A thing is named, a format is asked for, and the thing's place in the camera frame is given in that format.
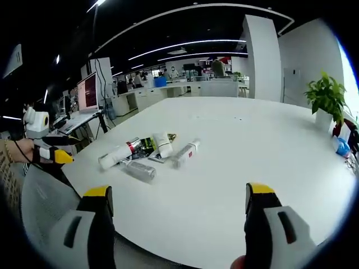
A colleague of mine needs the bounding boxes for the dark red bag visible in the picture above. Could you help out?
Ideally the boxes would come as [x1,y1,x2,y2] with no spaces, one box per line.
[332,117,359,154]

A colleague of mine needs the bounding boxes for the patterned clothing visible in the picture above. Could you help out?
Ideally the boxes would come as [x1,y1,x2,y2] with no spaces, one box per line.
[0,156,22,225]

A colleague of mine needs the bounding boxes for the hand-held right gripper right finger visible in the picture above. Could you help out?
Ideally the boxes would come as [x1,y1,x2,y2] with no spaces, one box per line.
[243,182,317,269]

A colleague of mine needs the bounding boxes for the blue plastic bag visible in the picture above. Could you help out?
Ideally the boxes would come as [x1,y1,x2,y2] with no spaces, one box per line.
[334,136,352,157]

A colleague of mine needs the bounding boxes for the black tripod stand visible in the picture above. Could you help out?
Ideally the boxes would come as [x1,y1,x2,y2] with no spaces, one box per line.
[94,110,110,141]

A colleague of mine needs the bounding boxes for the black green skincare sachet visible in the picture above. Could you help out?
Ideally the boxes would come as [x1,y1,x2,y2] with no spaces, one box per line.
[136,136,158,156]

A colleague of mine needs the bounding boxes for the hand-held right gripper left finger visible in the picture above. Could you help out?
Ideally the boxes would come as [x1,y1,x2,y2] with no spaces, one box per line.
[48,184,116,269]

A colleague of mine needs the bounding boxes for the grey mesh office chair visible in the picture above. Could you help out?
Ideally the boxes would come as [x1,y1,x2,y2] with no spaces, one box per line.
[20,161,86,254]

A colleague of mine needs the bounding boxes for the white skincare tube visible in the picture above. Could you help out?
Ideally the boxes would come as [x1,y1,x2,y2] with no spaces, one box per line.
[152,131,173,158]

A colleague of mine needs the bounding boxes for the green potted plant white pot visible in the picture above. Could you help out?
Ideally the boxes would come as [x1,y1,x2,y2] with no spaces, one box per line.
[303,71,350,133]

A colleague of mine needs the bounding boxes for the black wrist cord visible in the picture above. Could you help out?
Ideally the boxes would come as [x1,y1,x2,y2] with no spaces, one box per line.
[14,139,43,169]

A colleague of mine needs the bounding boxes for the person's left hand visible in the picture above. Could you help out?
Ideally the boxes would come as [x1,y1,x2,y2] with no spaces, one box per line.
[11,138,36,164]

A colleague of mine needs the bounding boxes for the person's right hand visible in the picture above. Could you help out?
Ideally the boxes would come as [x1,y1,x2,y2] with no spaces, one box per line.
[229,254,248,269]

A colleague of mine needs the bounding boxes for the clear round skincare bottle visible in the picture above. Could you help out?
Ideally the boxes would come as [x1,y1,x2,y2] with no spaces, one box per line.
[119,157,157,183]

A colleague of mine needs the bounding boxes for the eyeglasses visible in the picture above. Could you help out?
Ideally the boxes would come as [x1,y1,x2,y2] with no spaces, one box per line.
[344,156,359,172]

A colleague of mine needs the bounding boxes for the white mesh chair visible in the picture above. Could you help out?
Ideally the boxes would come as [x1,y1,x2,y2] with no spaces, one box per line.
[200,79,240,98]

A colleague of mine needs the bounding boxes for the white skincare bottle silver collar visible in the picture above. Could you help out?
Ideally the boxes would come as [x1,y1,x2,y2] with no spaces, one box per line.
[98,136,141,170]

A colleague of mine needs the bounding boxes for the gold bracelet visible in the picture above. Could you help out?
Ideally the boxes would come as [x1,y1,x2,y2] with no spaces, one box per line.
[4,139,15,164]

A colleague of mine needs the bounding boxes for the open laptop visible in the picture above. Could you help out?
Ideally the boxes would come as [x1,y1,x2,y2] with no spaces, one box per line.
[57,71,102,135]

